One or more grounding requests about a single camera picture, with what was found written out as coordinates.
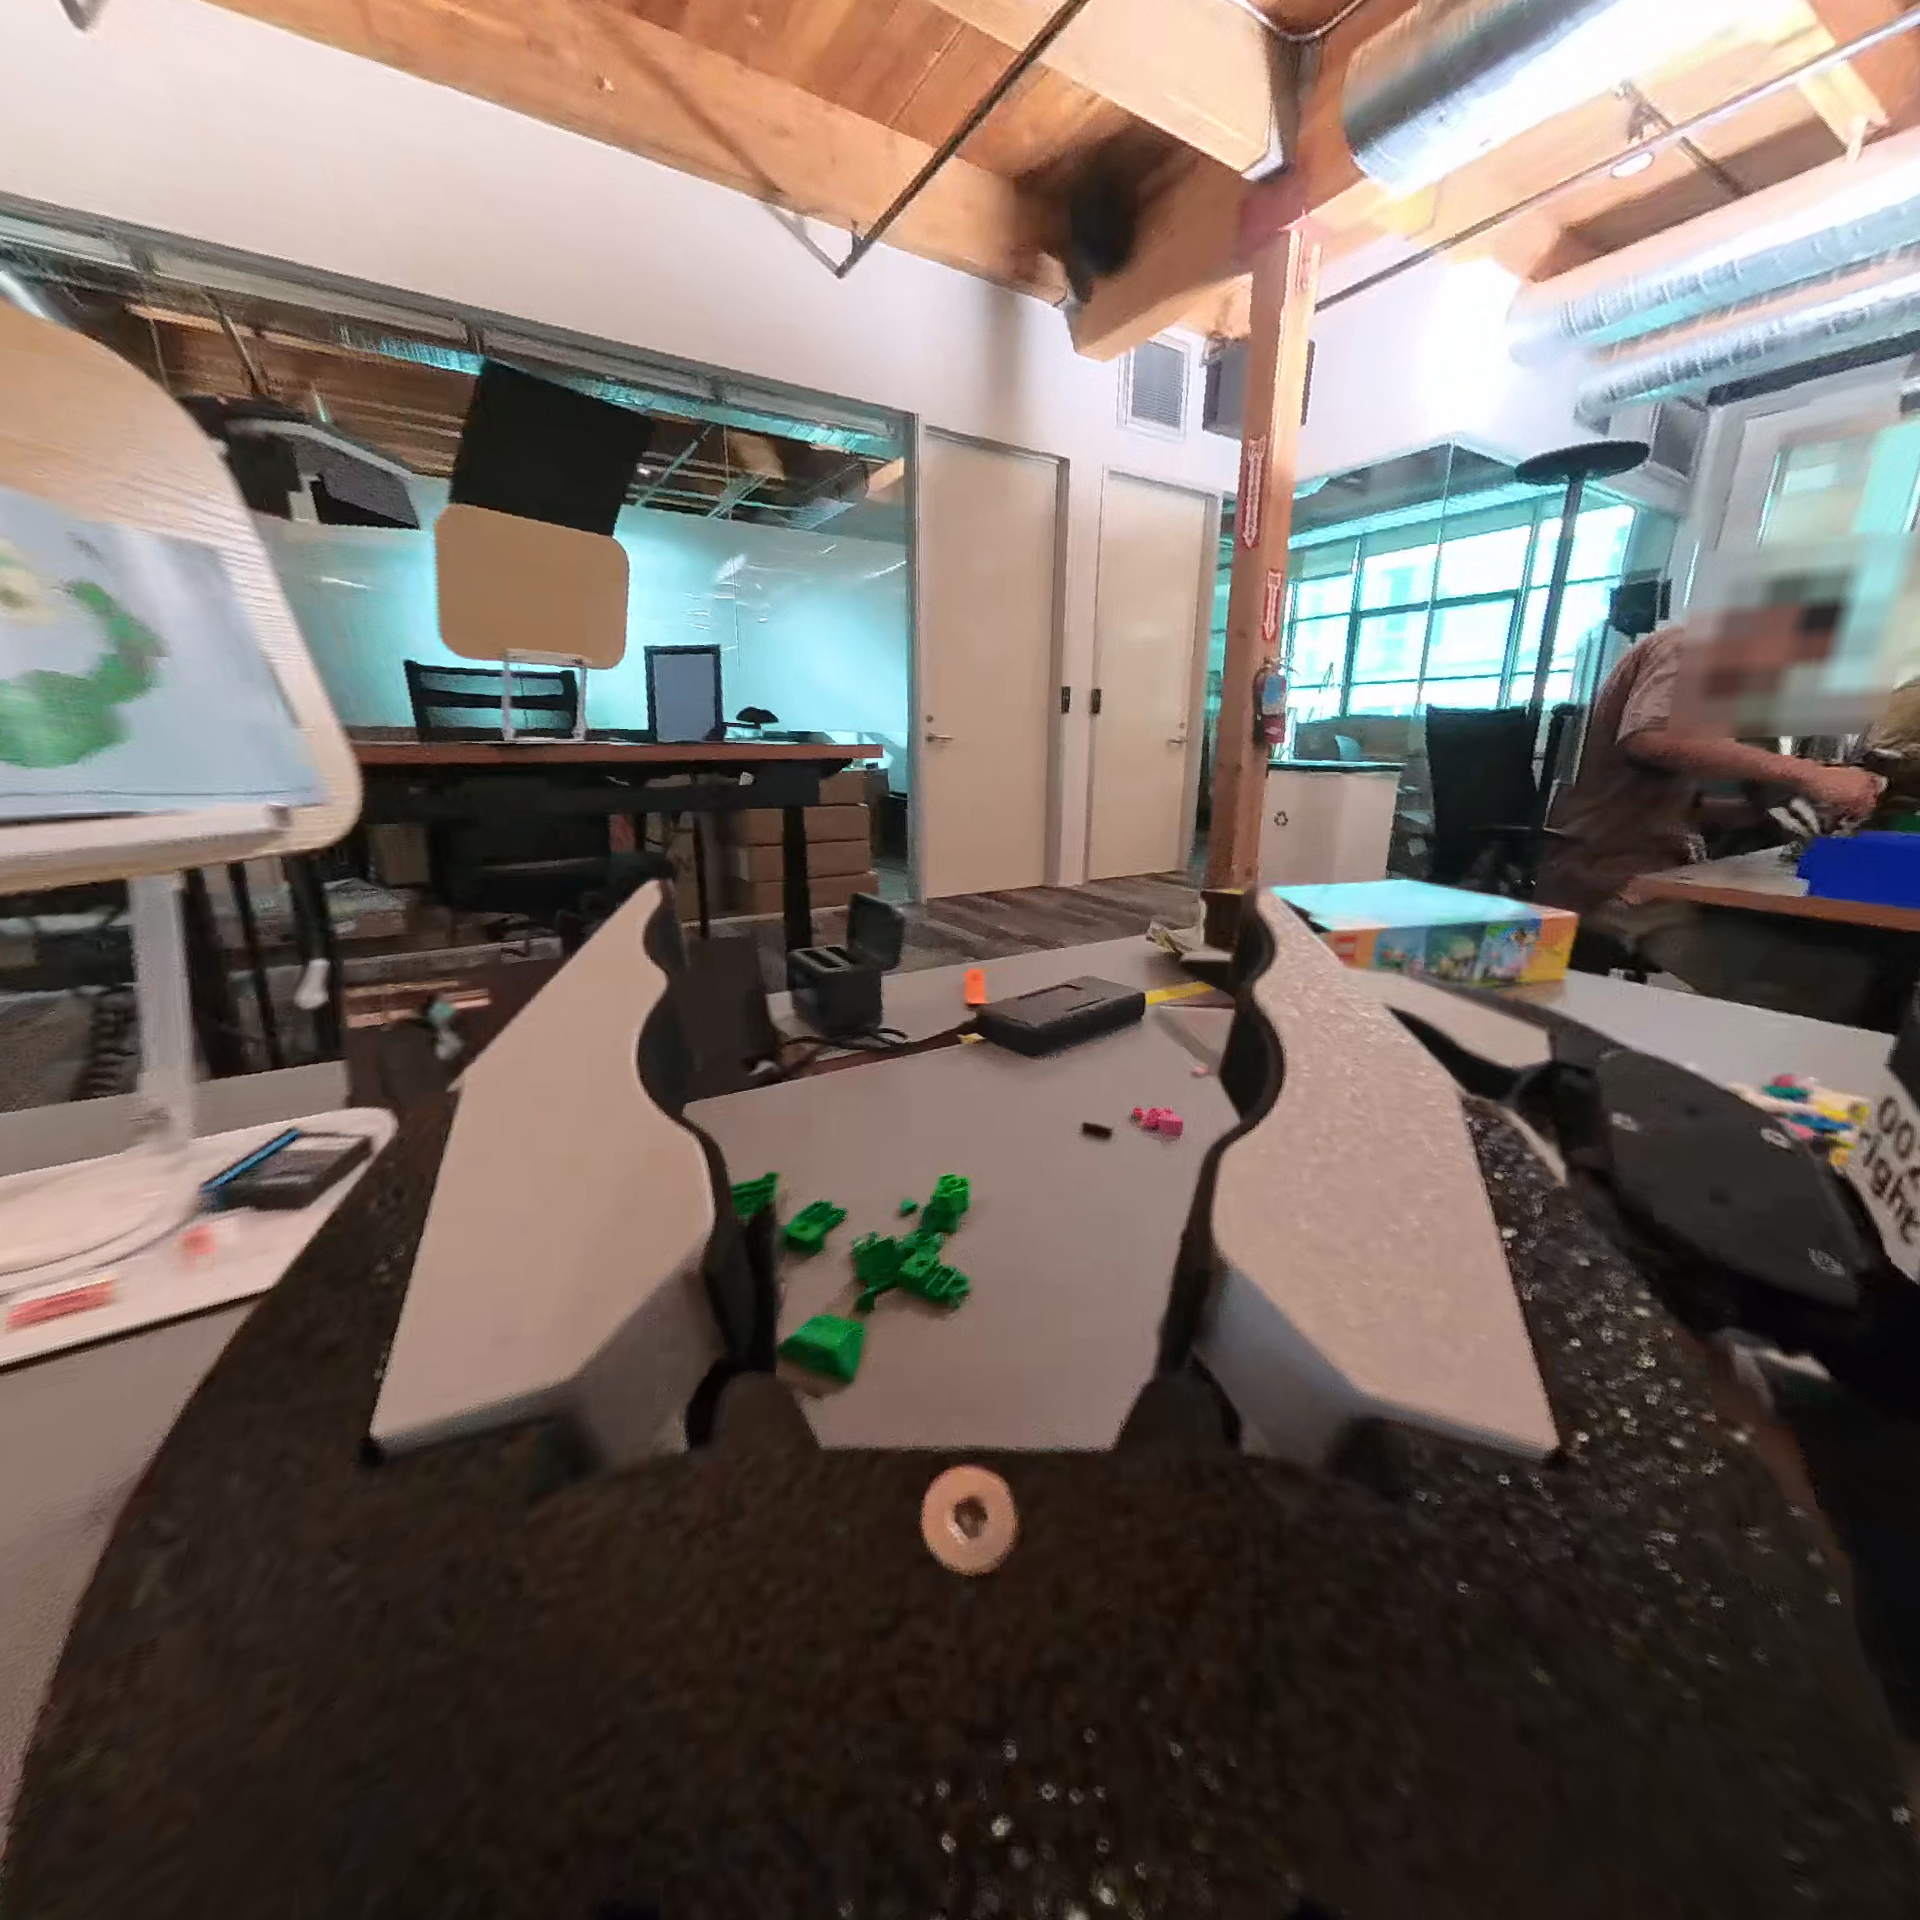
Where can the person's right forearm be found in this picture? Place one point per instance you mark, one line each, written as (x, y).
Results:
(1874, 1440)

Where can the black studio light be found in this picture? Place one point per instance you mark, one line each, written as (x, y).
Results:
(322, 464)

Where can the blue storage bin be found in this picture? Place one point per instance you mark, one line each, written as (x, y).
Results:
(1861, 866)

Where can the black office chair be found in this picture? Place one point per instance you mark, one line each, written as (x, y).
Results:
(494, 855)
(1479, 789)

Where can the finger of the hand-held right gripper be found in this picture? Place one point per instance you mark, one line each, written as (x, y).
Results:
(1485, 1043)

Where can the toy brick box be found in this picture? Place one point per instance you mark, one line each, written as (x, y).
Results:
(1425, 930)

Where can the black charging dock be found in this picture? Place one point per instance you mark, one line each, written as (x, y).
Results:
(841, 975)

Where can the pile of colourful toy bricks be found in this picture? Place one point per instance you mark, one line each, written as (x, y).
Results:
(1808, 1118)

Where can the wooden table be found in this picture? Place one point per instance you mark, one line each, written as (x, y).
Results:
(1770, 930)

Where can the beige door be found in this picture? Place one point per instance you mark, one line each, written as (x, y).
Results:
(1154, 675)
(991, 661)

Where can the red fire extinguisher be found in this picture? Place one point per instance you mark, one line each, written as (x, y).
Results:
(1273, 703)

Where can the white recycling bin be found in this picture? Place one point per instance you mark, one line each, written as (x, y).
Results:
(1335, 825)

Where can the white wall vent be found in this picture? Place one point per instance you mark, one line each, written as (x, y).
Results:
(1156, 386)

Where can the silver ventilation duct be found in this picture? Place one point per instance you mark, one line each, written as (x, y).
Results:
(1725, 300)
(1501, 83)

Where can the stack of cardboard boxes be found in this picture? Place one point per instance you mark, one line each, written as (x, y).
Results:
(795, 849)

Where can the glass office partition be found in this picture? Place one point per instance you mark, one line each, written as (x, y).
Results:
(781, 601)

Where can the black acoustic panel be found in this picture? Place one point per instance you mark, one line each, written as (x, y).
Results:
(548, 442)

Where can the pink brick cluster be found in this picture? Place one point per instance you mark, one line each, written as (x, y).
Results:
(1159, 1118)

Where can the black wall speaker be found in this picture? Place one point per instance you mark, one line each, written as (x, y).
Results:
(1238, 392)

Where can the black ceiling speaker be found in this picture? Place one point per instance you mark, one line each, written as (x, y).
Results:
(1100, 232)

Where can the small dark screen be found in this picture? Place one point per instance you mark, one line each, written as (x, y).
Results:
(685, 692)

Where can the yellow tape strip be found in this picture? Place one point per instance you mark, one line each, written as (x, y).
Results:
(1184, 995)

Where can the instruction booklet on stand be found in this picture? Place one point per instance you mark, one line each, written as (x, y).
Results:
(120, 405)

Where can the metal ceiling rod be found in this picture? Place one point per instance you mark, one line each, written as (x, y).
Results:
(960, 143)

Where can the group of green toy bricks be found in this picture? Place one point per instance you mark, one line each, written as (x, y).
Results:
(900, 1260)

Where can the black labelled panel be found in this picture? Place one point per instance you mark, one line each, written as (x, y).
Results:
(734, 1005)

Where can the grey desk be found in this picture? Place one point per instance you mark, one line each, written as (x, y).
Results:
(975, 1201)

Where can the wooden post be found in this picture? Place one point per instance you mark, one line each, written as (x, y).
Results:
(1268, 601)

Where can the long wooden desk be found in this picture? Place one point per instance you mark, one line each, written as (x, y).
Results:
(600, 758)

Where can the open instruction booklet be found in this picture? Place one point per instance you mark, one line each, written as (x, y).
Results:
(135, 675)

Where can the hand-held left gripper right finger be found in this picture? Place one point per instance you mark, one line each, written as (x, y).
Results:
(1351, 1231)

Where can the black floor lamp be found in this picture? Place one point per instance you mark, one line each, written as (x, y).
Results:
(1575, 464)

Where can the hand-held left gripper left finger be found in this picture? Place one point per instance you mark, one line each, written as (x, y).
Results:
(554, 1231)

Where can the black rounded object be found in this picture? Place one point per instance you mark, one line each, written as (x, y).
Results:
(1058, 1017)

